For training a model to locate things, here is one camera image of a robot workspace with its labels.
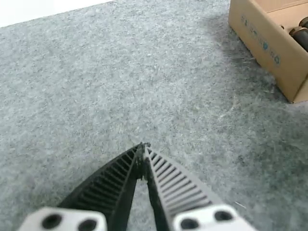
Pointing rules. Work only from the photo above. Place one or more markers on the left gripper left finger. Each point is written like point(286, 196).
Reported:
point(113, 178)

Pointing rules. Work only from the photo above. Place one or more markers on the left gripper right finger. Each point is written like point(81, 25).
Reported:
point(178, 185)

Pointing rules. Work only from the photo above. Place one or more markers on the cardboard box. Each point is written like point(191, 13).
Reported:
point(269, 45)

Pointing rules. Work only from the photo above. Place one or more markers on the bolt in black sleeve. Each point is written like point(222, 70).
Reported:
point(300, 33)

